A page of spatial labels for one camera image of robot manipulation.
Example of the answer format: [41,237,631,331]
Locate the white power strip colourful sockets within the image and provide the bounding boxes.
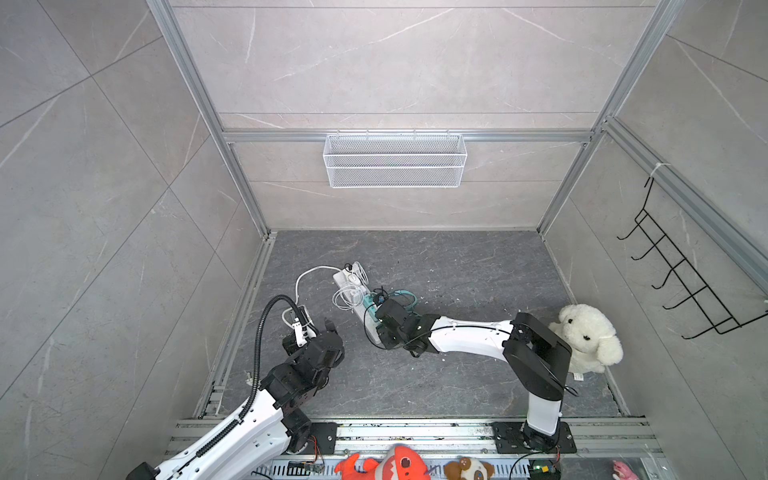
[332,262,384,348]

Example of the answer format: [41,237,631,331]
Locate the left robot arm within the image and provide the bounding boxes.
[127,320,344,479]

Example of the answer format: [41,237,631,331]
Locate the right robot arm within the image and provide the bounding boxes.
[362,299,572,452]

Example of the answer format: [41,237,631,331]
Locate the red plush lobster toy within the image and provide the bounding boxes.
[334,445,431,480]

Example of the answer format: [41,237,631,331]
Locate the brown white plush dog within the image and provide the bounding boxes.
[443,457,495,480]

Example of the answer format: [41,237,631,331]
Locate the white plush seal toy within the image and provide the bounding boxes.
[548,304,624,381]

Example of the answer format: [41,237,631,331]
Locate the pink plush toy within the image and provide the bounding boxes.
[612,460,639,480]

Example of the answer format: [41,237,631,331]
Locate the teal coiled cable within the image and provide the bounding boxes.
[374,289,419,313]

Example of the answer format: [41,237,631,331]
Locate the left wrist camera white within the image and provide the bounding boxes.
[281,308,315,347]

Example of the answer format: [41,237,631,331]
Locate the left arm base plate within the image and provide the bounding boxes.
[287,422,339,456]

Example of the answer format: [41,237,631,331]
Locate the white power strip cord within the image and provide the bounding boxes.
[244,265,343,385]

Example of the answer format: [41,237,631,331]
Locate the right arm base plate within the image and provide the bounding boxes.
[491,421,577,454]

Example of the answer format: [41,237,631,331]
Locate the white wire mesh basket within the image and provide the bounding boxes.
[323,133,468,189]

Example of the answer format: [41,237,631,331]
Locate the black wall hook rack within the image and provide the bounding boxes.
[616,177,767,341]

